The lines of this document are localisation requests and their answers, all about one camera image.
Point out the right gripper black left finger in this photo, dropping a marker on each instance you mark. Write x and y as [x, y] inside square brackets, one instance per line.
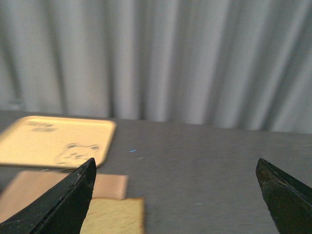
[60, 210]

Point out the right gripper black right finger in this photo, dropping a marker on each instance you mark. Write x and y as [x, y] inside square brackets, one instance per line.
[289, 201]

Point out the bread slice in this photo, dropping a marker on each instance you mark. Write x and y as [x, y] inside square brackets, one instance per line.
[111, 216]

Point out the wooden cutting board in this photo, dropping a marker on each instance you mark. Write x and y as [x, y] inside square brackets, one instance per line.
[27, 186]

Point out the yellow bear tray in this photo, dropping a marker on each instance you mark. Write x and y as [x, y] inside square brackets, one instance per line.
[55, 142]

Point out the grey curtain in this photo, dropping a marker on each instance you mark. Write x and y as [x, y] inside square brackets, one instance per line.
[228, 63]

